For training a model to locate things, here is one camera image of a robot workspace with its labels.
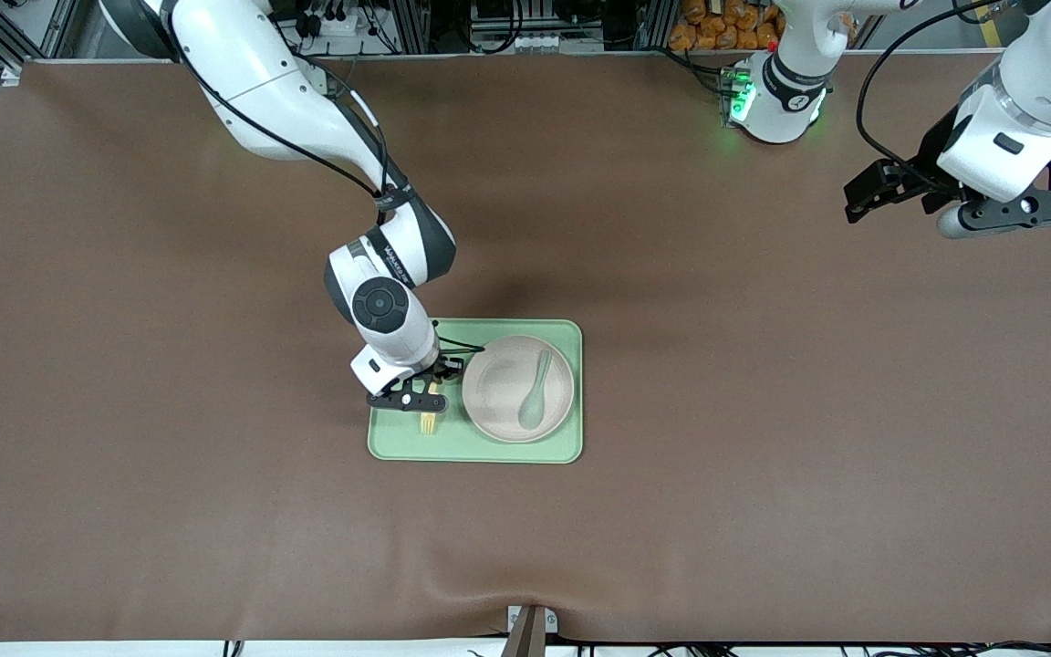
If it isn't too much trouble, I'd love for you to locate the green plastic spoon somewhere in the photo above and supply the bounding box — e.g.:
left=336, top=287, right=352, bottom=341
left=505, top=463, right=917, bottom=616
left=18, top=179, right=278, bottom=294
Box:
left=517, top=349, right=554, bottom=431

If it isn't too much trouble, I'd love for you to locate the black camera bracket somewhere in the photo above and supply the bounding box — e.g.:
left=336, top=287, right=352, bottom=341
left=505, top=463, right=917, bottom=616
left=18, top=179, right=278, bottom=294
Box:
left=959, top=155, right=1051, bottom=229
left=366, top=388, right=450, bottom=413

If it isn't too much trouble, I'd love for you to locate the metal clamp bracket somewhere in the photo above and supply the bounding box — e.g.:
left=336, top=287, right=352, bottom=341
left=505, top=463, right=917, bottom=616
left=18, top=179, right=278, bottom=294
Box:
left=503, top=604, right=559, bottom=657

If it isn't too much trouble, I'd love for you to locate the white power strip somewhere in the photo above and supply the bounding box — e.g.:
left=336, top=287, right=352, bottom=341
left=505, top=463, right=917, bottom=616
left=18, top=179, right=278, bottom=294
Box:
left=302, top=11, right=362, bottom=39

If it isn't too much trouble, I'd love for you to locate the beige round plate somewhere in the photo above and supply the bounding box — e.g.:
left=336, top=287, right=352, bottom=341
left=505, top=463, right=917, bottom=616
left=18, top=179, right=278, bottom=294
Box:
left=462, top=335, right=576, bottom=444

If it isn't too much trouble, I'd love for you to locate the light green rectangular tray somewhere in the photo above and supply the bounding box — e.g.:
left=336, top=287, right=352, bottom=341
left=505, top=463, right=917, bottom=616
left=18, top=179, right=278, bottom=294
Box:
left=367, top=318, right=584, bottom=464

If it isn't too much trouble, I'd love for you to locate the brown table mat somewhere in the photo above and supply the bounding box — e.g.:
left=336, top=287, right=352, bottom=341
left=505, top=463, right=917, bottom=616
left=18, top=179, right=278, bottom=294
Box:
left=0, top=50, right=1051, bottom=644

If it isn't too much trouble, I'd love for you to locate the black right camera bracket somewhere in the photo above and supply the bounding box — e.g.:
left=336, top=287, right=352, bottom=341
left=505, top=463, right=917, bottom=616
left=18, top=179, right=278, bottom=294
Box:
left=366, top=388, right=450, bottom=413

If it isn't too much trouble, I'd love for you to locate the white connector strip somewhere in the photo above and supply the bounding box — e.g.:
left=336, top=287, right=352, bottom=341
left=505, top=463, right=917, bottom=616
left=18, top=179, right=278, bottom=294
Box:
left=471, top=32, right=563, bottom=53

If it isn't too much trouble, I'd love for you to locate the black left camera bracket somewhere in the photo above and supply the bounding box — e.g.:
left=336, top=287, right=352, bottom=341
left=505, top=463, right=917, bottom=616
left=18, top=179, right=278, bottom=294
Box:
left=959, top=155, right=1051, bottom=229

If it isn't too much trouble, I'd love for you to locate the pile of orange buns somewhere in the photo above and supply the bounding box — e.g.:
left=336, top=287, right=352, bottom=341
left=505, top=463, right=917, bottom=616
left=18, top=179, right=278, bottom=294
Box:
left=669, top=0, right=786, bottom=51

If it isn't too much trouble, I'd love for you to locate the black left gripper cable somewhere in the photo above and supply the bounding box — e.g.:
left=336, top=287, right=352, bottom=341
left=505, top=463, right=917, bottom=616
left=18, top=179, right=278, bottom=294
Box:
left=856, top=0, right=1037, bottom=183

